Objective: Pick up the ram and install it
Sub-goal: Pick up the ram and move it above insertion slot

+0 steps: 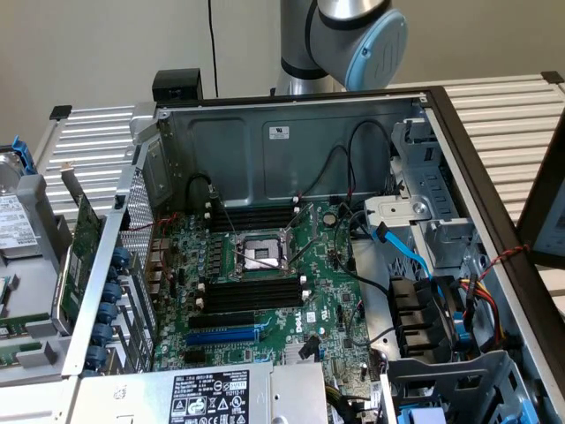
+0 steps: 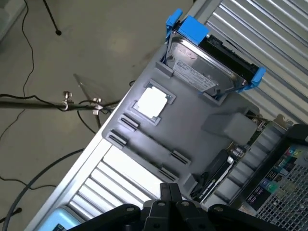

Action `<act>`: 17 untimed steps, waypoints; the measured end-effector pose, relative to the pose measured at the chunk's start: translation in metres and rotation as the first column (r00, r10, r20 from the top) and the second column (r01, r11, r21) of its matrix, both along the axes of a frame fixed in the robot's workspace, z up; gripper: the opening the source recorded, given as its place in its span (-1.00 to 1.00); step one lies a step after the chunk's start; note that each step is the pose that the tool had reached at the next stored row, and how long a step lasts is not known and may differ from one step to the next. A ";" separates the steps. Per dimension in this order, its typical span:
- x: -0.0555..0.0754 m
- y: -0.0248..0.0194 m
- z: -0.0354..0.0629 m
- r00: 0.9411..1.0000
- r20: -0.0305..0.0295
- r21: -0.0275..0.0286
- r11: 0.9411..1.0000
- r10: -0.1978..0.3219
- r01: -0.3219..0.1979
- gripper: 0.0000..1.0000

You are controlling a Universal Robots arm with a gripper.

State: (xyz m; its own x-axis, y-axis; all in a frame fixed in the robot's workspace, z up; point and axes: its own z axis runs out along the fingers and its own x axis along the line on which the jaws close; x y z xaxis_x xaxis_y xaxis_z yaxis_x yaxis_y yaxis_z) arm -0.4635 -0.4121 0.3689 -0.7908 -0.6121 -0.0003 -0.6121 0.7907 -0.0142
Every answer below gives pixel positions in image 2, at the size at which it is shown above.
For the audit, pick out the open PC case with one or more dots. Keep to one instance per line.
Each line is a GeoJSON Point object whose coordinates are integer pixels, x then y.
{"type": "Point", "coordinates": [276, 211]}

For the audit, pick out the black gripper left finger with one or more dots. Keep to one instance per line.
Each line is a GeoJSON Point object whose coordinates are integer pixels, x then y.
{"type": "Point", "coordinates": [156, 216]}

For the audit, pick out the black stand pole with clamps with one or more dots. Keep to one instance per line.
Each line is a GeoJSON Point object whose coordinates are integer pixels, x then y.
{"type": "Point", "coordinates": [36, 104]}

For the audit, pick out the clear acrylic plate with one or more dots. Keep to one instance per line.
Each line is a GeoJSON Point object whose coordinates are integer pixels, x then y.
{"type": "Point", "coordinates": [96, 89]}

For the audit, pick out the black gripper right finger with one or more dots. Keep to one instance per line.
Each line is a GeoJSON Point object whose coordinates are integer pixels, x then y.
{"type": "Point", "coordinates": [185, 216]}

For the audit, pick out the black tripod leg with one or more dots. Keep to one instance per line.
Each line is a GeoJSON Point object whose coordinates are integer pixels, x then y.
{"type": "Point", "coordinates": [51, 16]}

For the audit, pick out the hard disk with blue bracket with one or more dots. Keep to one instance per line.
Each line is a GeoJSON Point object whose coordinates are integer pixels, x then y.
{"type": "Point", "coordinates": [199, 65]}

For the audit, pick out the silver CPU chip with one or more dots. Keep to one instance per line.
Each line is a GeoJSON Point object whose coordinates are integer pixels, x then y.
{"type": "Point", "coordinates": [152, 102]}

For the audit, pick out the light blue plastic device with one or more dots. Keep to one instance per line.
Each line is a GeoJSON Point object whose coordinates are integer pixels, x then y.
{"type": "Point", "coordinates": [60, 219]}

